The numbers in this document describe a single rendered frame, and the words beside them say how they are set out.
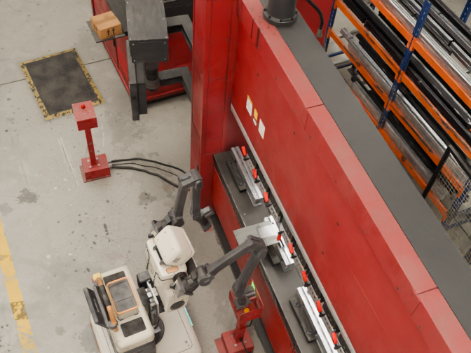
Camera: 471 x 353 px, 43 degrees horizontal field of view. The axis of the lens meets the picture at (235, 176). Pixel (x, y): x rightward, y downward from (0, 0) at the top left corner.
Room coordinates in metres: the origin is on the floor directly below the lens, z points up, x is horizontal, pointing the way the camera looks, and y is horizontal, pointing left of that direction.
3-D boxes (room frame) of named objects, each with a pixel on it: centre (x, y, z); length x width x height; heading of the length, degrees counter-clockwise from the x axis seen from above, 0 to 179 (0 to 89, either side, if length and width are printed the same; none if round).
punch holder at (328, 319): (1.53, -0.65, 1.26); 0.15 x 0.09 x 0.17; 26
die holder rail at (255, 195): (2.73, -0.08, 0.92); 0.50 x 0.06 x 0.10; 26
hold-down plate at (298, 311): (1.66, -0.52, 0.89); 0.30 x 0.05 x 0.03; 26
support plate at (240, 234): (2.17, -0.18, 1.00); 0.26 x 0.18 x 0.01; 116
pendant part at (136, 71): (3.08, 0.77, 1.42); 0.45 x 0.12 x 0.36; 14
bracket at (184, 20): (3.29, 0.49, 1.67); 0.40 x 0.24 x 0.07; 26
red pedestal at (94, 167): (3.30, 1.28, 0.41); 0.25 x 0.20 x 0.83; 116
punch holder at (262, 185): (2.43, -0.21, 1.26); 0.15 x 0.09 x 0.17; 26
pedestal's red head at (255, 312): (1.81, -0.16, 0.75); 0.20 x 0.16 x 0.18; 26
